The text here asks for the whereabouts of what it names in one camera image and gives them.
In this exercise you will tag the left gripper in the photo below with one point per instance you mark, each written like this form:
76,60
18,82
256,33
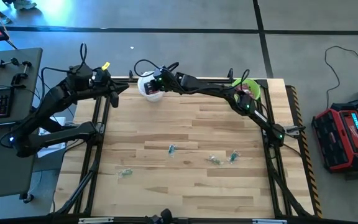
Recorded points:
102,84

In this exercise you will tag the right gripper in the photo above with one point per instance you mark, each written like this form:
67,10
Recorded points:
165,81

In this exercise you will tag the purple Skittles candy pack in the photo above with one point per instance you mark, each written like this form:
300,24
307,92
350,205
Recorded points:
245,88

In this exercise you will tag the clear teal gummy candy pack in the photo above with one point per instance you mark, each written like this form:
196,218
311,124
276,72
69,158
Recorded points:
233,157
172,150

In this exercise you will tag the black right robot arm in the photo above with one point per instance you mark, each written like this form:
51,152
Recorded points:
213,88

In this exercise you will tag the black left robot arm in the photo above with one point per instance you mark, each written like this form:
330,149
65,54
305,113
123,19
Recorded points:
51,99

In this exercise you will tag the white plastic halloween bucket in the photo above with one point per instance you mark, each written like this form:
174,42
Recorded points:
151,98

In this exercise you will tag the green plastic halloween bucket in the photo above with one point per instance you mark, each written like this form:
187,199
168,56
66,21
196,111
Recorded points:
255,83

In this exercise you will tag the black clamp on table edge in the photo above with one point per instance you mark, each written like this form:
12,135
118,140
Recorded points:
230,74

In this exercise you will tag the white box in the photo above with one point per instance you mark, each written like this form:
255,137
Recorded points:
47,153

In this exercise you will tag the black computer mouse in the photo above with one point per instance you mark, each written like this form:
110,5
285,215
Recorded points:
12,133

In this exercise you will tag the black rounded object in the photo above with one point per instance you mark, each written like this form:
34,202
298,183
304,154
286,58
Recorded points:
166,215

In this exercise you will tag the black desk caster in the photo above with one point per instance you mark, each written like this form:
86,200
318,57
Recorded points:
27,198

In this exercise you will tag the yellow black hazard strip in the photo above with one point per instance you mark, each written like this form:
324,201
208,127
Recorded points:
312,177

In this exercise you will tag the red black power station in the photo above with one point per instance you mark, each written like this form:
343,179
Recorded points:
340,143

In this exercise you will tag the black frame post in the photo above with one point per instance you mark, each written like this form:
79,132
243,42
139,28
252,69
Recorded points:
130,75

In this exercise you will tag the left wrist camera yellow tag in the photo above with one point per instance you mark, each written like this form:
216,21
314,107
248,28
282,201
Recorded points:
105,66

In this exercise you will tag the silver frame bracket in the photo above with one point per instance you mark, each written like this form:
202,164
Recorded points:
266,130

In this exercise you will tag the silver frame hinge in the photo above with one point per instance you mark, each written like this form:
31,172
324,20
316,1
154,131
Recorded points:
95,220
269,221

